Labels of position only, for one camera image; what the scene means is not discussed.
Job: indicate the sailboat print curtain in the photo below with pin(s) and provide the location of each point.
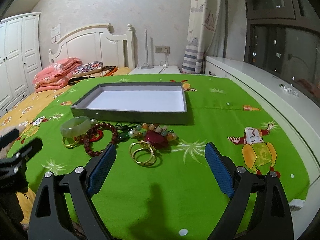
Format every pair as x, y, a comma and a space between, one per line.
206, 34

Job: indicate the white nightstand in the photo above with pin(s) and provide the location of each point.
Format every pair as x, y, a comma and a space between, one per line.
155, 70

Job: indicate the white window cabinet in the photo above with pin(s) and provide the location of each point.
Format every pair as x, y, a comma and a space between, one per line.
296, 114

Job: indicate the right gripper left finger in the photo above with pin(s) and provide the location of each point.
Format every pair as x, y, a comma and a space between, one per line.
50, 218

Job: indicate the wall paper notices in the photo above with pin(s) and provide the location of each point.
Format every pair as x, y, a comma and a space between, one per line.
55, 33

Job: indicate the black orange blanket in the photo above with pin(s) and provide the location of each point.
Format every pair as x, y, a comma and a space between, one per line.
105, 71

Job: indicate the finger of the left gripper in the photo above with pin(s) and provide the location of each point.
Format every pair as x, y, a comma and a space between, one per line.
23, 155
6, 139

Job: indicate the white bed headboard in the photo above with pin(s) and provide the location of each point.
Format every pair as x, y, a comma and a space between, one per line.
95, 42

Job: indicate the thin gold bangles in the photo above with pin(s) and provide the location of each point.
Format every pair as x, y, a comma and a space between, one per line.
71, 142

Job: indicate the patterned pillow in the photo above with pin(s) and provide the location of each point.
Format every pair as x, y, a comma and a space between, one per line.
87, 69

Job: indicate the red rose pendant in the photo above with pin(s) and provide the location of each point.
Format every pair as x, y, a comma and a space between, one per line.
156, 140

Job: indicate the pale green jade bangle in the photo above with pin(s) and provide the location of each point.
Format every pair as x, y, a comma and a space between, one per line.
75, 127

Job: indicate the yellow floral bedsheet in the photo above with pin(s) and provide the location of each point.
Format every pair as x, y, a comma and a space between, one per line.
20, 117

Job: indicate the grey shallow tray box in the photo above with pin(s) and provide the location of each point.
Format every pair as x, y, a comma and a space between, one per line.
159, 102

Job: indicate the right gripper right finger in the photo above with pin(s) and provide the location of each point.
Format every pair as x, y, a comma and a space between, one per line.
257, 207

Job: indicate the gold bangle pair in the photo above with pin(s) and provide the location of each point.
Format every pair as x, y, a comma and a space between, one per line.
143, 153

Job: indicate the green cartoon cloth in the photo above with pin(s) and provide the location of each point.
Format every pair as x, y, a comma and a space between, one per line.
178, 197

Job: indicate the white wardrobe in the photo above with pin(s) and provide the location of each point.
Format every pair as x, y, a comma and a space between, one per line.
20, 58

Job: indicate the folded pink quilt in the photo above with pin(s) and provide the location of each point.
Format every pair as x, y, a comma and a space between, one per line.
56, 75

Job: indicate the black cord green pendant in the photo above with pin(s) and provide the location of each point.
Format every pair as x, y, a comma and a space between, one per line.
123, 131

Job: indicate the wall power socket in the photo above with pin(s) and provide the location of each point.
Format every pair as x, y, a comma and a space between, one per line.
162, 49

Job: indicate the dark framed window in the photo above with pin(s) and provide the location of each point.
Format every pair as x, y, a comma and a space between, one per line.
283, 39

